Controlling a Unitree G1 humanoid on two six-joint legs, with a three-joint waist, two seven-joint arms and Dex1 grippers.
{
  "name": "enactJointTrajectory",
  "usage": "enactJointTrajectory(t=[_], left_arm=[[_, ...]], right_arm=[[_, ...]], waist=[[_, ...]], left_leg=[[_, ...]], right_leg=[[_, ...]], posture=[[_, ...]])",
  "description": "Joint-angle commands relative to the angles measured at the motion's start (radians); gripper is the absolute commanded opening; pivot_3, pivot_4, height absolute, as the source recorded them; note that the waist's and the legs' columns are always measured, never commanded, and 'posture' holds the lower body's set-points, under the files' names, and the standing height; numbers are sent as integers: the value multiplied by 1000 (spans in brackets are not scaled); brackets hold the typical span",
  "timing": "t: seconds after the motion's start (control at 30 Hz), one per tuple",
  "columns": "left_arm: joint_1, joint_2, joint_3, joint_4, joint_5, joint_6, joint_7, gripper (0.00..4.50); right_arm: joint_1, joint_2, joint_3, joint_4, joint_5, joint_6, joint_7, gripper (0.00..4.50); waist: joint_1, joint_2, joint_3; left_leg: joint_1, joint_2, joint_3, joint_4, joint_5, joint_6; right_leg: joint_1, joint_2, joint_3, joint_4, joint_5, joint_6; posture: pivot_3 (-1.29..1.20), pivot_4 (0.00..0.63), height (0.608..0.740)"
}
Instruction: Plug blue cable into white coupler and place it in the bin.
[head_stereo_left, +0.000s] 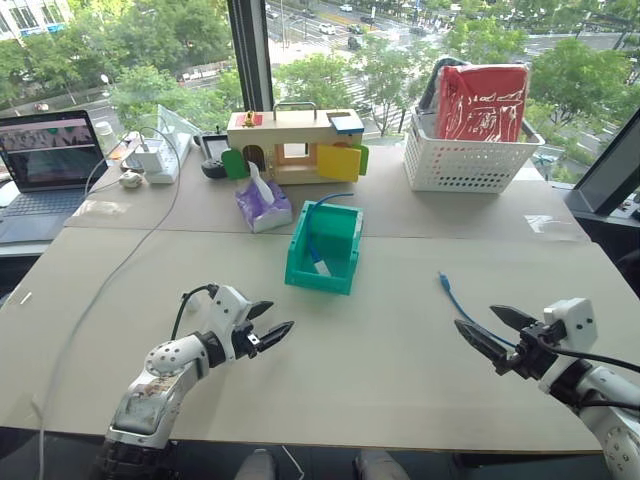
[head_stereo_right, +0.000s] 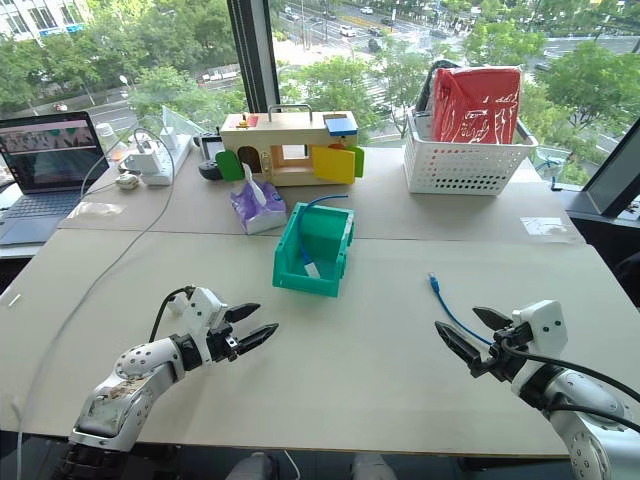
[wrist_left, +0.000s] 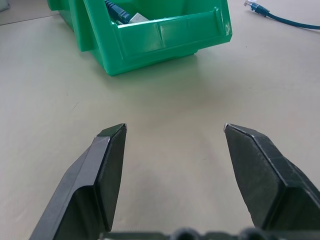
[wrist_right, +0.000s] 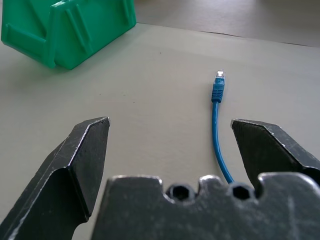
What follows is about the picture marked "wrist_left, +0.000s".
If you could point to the green plastic storage bin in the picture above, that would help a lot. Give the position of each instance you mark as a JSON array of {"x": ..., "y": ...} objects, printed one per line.
[{"x": 152, "y": 35}]

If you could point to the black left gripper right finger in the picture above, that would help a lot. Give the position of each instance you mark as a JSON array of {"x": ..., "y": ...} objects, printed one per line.
[{"x": 270, "y": 185}]

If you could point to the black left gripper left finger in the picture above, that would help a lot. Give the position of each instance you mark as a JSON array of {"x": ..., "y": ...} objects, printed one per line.
[{"x": 87, "y": 190}]

